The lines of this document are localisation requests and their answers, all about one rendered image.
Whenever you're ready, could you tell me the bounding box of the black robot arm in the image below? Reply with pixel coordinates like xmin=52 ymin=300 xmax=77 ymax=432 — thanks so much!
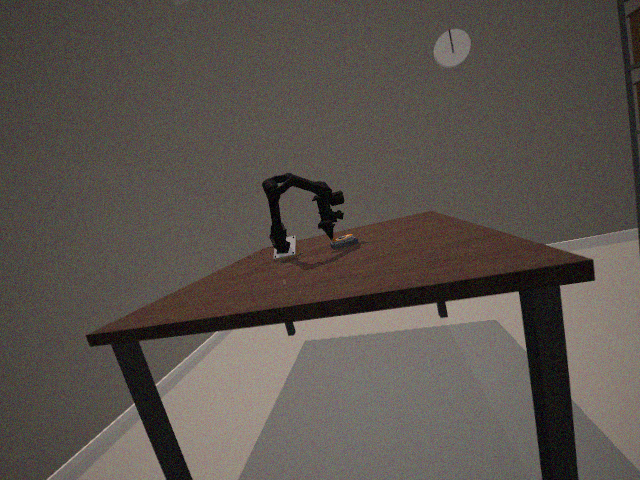
xmin=262 ymin=173 xmax=344 ymax=254

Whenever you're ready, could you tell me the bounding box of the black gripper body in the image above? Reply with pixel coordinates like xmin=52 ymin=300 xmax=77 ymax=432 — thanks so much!
xmin=318 ymin=207 xmax=337 ymax=229

